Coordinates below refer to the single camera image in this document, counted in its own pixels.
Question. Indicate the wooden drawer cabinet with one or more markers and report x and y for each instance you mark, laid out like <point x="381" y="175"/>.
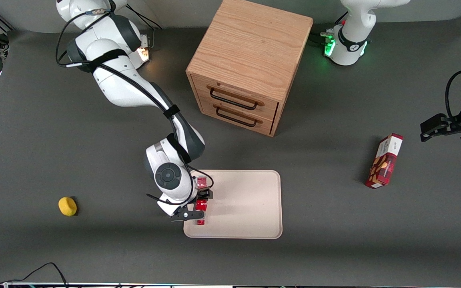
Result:
<point x="250" y="44"/>

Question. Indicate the red cracker box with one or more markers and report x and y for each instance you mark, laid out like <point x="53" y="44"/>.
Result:
<point x="384" y="164"/>

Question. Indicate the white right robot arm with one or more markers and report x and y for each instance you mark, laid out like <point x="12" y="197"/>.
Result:
<point x="126" y="88"/>

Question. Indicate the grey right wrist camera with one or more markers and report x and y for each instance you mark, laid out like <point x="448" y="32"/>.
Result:
<point x="188" y="214"/>

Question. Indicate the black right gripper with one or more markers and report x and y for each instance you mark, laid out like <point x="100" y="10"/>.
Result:
<point x="205" y="195"/>

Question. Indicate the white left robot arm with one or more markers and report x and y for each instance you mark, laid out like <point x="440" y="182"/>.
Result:
<point x="352" y="40"/>

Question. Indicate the beige plastic tray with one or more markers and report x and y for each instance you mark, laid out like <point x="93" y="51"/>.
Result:
<point x="246" y="204"/>

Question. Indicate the yellow round sponge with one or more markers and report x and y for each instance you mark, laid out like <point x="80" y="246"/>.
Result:
<point x="67" y="206"/>

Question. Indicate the red coke bottle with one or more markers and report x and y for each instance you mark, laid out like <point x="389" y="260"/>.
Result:
<point x="201" y="204"/>

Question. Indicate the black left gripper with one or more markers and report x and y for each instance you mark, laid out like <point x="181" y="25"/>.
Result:
<point x="449" y="124"/>

